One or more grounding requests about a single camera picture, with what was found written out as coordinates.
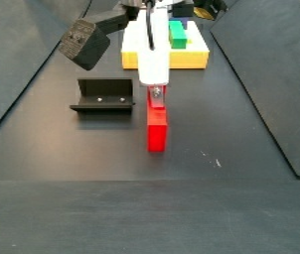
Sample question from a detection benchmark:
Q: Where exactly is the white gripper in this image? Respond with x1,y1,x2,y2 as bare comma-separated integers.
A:
137,0,185,108

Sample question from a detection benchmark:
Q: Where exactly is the red cross-shaped block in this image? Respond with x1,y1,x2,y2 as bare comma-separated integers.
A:
147,86,169,152

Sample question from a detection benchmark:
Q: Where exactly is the yellow puzzle board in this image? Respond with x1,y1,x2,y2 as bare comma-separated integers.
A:
120,21,210,69

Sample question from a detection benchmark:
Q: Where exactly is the green bar block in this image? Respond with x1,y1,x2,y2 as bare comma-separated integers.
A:
169,21,187,49

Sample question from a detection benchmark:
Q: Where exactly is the blue bar block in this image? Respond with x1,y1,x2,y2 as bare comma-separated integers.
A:
179,17,189,30

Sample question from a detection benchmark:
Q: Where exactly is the yellow black robot part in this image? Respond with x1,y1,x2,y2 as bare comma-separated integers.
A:
194,0,228,20

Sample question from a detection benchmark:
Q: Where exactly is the black angle bracket holder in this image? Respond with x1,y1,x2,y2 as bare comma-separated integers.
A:
71,78,134,112

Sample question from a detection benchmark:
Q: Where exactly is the black cable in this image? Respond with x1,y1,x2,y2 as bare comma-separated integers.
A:
143,0,157,52

